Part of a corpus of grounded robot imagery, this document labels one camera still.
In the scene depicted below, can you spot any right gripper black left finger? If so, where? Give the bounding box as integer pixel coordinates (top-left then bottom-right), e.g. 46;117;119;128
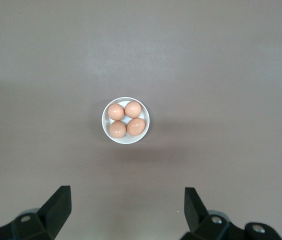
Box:
0;185;72;240

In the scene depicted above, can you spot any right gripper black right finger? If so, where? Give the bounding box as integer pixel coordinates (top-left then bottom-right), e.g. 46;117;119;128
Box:
180;187;282;240

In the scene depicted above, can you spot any brown egg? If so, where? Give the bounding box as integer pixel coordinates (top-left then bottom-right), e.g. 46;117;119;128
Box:
107;103;125;121
126;117;147;137
124;100;142;119
109;120;127;139

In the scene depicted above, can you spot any white round bowl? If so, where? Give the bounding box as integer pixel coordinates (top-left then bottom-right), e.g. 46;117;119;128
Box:
101;96;151;145

